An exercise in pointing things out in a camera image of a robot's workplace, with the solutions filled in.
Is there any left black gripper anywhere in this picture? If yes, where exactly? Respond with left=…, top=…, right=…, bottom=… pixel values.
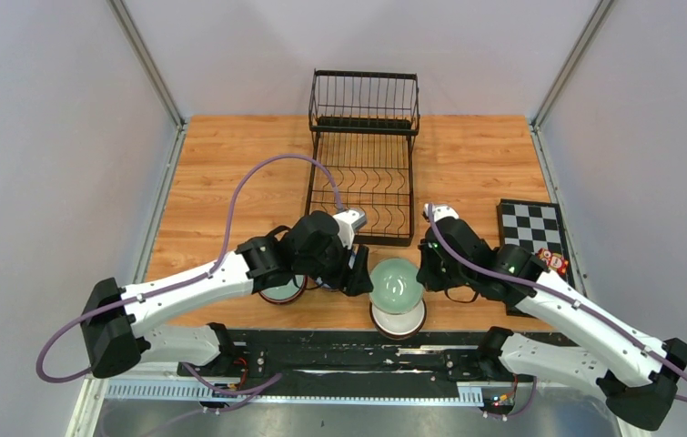
left=296, top=234, right=374, bottom=296

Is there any celadon bowl brown rim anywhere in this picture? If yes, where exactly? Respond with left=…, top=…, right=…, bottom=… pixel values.
left=369, top=258, right=424, bottom=315

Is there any black wire dish rack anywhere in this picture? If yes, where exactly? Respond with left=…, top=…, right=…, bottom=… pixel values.
left=305, top=69, right=420, bottom=247

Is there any blue floral bowl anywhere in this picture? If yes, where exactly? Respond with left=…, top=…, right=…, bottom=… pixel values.
left=313, top=275, right=345, bottom=291

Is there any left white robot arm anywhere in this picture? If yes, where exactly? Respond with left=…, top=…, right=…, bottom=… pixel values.
left=80, top=208, right=373, bottom=379

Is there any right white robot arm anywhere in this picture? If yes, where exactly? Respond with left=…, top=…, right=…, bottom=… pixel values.
left=417, top=204, right=687, bottom=432

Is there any white bowl under celadon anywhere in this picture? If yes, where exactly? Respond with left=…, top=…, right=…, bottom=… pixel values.
left=369, top=300, right=427, bottom=340

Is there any celadon bowl black rim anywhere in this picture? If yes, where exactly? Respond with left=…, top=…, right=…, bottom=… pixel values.
left=258, top=275, right=307, bottom=305

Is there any black white checkerboard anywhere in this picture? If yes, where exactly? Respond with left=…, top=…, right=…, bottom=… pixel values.
left=496, top=198, right=575, bottom=287

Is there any red owl toy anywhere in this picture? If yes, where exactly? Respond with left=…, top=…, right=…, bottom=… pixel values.
left=538, top=248, right=569, bottom=276

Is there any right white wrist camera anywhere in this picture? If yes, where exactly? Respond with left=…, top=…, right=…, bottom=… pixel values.
left=422, top=203, right=460, bottom=222

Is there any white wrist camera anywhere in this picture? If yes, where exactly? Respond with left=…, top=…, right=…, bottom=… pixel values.
left=422, top=203, right=460, bottom=222
left=333, top=208, right=367, bottom=249

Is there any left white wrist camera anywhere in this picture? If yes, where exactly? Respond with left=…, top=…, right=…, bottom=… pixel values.
left=333, top=208, right=367, bottom=249

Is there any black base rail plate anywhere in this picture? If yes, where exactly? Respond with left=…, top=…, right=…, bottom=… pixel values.
left=195, top=330, right=533, bottom=399

